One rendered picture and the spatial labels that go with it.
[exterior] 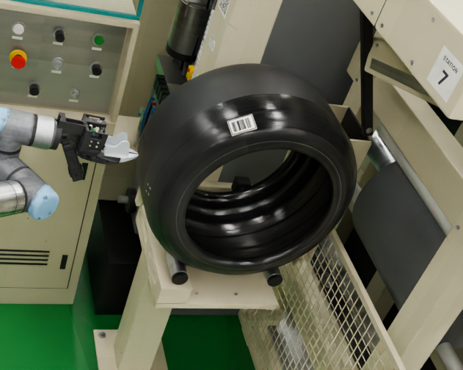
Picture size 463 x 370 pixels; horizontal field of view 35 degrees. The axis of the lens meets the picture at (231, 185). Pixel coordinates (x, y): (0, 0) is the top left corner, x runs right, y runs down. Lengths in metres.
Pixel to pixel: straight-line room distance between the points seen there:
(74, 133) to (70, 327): 1.39
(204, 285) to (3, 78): 0.90
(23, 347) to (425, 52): 1.89
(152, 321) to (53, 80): 0.91
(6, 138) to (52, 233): 1.10
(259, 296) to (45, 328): 1.08
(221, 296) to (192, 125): 0.59
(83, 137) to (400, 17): 0.76
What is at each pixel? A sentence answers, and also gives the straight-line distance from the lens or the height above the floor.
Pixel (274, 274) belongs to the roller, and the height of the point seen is 0.92.
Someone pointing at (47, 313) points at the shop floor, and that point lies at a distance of 3.00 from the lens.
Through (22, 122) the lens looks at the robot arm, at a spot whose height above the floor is 1.30.
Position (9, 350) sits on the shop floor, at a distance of 2.87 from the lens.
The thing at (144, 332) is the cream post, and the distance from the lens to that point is 2.70.
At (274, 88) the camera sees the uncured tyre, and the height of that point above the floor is 1.45.
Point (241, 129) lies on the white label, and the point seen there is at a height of 1.40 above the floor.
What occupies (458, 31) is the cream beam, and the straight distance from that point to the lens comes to 1.53.
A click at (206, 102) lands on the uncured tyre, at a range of 1.74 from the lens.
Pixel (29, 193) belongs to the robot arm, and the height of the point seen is 1.21.
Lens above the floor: 2.25
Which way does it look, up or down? 35 degrees down
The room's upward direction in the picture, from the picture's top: 21 degrees clockwise
